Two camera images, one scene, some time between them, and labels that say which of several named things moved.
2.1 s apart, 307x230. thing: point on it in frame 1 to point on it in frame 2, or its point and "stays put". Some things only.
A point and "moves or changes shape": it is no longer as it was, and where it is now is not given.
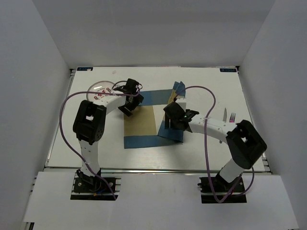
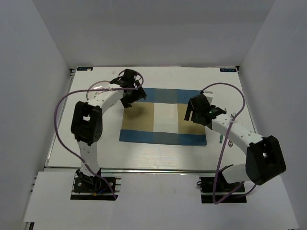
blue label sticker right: x=229 y=70 stays put
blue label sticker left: x=84 y=68 stays put
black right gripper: x=168 y=122 to x=190 y=109
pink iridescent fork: x=232 y=117 stays put
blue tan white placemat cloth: x=146 y=127 moves or changes shape
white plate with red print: x=103 y=86 stays put
